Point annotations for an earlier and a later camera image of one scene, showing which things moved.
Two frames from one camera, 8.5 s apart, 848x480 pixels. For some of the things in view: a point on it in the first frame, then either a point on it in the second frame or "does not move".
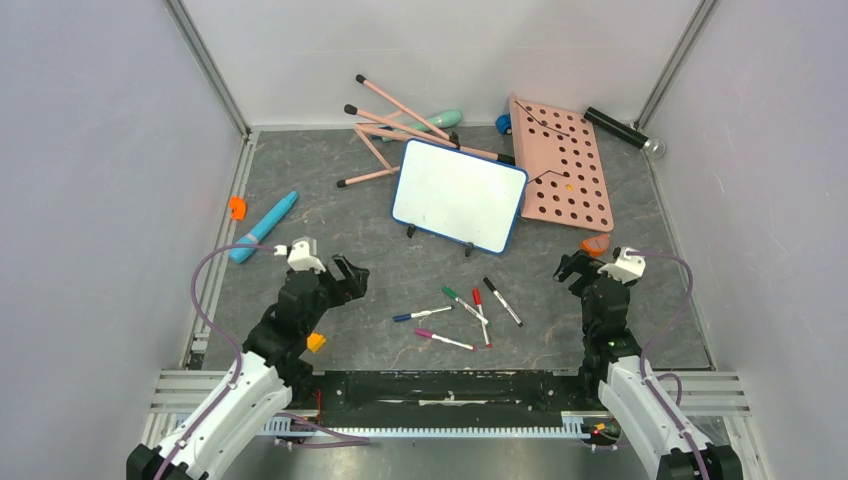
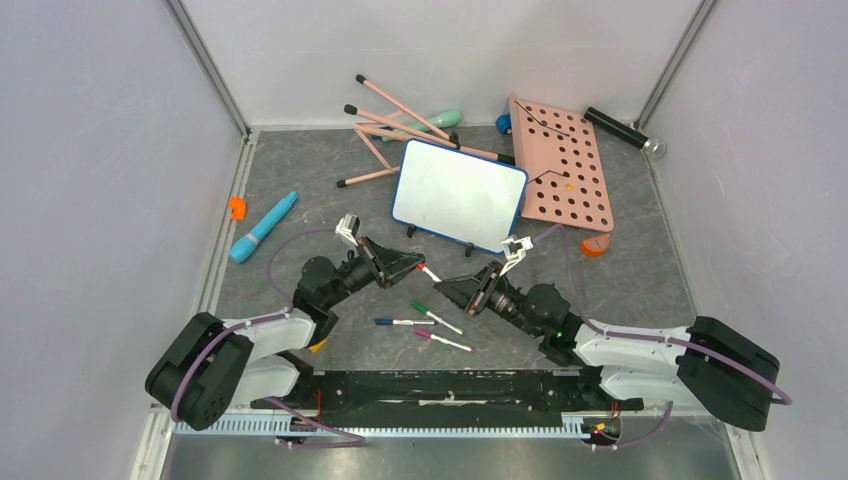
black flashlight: (651, 146) does not move
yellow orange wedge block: (315, 341) does not move
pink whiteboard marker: (425, 333) does not move
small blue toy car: (503, 124) does not move
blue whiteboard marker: (407, 316) → (403, 322)
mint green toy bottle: (440, 120) does not move
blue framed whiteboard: (467, 199) does not move
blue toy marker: (262, 228) does not move
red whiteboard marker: (477, 298) → (421, 266)
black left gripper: (355, 287) → (395, 264)
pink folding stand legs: (432, 136) does not move
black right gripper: (584, 276) → (482, 293)
